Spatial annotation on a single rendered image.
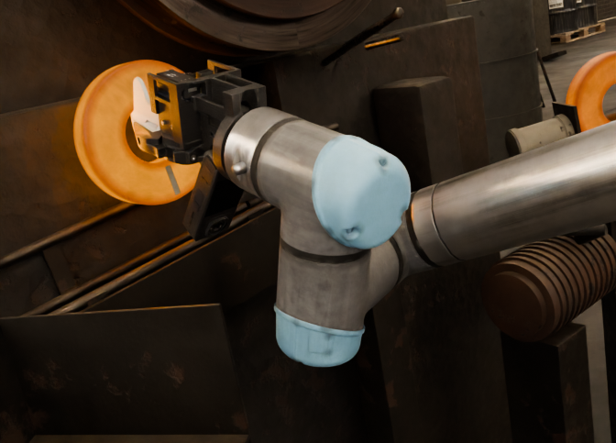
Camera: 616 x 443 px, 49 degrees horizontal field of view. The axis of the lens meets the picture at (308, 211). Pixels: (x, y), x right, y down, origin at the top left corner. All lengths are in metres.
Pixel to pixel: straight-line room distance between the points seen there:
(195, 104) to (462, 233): 0.26
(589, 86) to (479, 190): 0.57
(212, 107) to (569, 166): 0.30
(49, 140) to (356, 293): 0.40
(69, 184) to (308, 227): 0.37
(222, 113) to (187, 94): 0.05
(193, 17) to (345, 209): 0.36
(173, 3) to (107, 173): 0.19
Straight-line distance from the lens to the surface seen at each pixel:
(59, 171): 0.80
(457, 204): 0.59
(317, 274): 0.52
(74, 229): 0.79
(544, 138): 1.11
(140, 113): 0.72
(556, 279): 1.02
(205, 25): 0.77
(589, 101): 1.14
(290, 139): 0.52
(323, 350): 0.56
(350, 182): 0.47
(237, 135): 0.56
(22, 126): 0.78
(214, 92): 0.63
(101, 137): 0.73
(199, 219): 0.66
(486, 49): 3.50
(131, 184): 0.74
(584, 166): 0.56
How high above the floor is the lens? 0.90
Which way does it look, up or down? 15 degrees down
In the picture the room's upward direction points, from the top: 11 degrees counter-clockwise
